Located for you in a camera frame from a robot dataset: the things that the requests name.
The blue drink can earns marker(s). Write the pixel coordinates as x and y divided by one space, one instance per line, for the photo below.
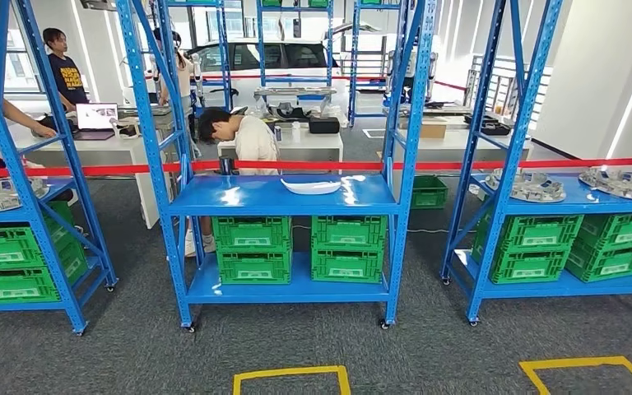
278 134

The black plastic tray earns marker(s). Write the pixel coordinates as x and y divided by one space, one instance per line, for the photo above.
496 130

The open laptop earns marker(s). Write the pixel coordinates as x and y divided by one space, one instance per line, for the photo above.
97 115

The black curved frame part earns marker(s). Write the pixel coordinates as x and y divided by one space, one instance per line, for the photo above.
289 114

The metal railing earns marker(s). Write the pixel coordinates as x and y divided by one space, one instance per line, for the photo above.
490 87

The white curved plastic part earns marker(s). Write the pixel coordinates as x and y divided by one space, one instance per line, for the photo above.
310 187

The black stanchion post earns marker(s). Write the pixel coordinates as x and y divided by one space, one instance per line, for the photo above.
226 166

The white table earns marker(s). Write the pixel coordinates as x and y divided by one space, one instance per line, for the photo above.
103 152
316 152
452 150

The person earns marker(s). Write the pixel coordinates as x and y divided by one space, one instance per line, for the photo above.
21 120
185 82
68 82
256 147

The black carrying case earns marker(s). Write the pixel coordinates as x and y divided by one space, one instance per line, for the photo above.
324 125

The cardboard box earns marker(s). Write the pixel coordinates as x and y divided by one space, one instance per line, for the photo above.
433 131

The white plastic frame piece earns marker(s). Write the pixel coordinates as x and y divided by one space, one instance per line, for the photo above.
125 128

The red barrier belt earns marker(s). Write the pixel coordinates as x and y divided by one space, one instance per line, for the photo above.
321 165
452 86

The white plastic bottle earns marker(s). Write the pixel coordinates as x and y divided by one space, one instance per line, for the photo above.
296 128

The black white humanoid robot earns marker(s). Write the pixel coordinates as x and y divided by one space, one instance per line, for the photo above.
197 68

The blue metal shelf rack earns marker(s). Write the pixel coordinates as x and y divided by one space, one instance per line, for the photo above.
223 54
272 196
594 207
57 192
262 54
353 65

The white car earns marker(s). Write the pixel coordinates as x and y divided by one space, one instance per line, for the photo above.
245 82

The long silver metal panel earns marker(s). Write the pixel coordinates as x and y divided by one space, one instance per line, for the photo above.
294 92

